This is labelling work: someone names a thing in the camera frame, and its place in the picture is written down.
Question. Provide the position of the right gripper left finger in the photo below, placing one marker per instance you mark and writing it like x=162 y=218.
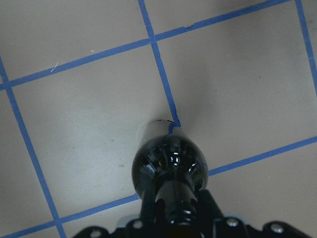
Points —
x=151 y=210

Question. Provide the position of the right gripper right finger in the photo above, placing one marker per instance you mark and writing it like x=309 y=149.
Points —
x=207 y=208

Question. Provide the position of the dark wine bottle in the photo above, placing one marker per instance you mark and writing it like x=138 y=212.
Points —
x=174 y=168

